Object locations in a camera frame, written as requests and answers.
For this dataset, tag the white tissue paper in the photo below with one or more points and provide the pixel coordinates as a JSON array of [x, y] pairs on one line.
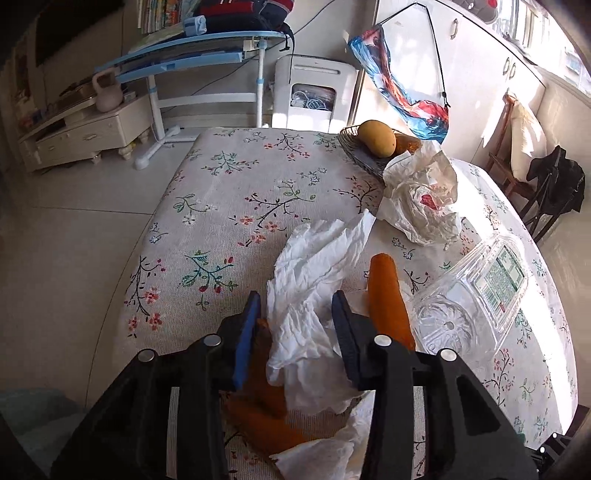
[[304, 295], [323, 457]]

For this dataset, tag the black television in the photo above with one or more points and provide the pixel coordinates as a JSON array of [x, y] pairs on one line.
[[69, 27]]

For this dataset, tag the light blue desk holder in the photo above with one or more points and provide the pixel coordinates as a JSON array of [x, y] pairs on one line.
[[194, 25]]

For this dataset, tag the cream pillow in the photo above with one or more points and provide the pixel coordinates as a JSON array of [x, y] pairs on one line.
[[526, 138]]

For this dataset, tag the yellow-brown mango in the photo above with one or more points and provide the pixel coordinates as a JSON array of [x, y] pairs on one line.
[[376, 137]]

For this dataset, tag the clear plastic bottle green label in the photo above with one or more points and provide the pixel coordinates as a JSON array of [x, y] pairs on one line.
[[498, 281]]

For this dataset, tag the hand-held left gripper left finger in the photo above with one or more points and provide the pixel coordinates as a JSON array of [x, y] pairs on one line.
[[244, 344]]

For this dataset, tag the row of books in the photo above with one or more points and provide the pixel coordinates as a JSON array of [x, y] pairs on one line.
[[159, 14]]

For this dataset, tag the wooden chair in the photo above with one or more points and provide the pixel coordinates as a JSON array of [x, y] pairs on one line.
[[501, 161]]

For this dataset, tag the blue and white desk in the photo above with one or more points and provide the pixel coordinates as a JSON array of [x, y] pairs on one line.
[[184, 60]]

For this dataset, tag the orange peel piece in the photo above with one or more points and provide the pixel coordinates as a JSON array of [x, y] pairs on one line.
[[263, 429]]

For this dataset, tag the colourful printed hanging bag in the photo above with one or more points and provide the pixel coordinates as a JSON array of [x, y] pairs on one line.
[[406, 97]]

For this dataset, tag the white wardrobe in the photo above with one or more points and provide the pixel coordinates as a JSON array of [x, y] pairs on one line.
[[480, 83]]

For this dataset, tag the pale pink kettlebell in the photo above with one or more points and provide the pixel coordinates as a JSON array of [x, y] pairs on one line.
[[108, 94]]

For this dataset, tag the crumpled white plastic bag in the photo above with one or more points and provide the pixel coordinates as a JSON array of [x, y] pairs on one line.
[[415, 203]]

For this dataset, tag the black garment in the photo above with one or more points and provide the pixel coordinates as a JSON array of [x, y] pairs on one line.
[[558, 180]]

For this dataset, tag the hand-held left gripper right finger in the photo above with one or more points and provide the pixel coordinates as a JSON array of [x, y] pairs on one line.
[[344, 344]]

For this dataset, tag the orange carrot right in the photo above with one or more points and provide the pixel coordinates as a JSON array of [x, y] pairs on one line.
[[385, 300]]

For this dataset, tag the white plastic stool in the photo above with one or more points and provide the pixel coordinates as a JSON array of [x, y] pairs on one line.
[[314, 69]]

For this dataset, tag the dark backpack red stripes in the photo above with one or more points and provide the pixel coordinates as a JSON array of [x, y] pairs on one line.
[[249, 11]]

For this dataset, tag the cream TV cabinet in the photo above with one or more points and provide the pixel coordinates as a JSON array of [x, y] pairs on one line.
[[83, 134]]

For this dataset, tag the orange-yellow mango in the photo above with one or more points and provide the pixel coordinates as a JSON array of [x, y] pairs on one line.
[[406, 144]]

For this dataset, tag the dark wicker fruit basket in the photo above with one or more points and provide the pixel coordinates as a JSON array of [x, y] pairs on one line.
[[364, 159]]

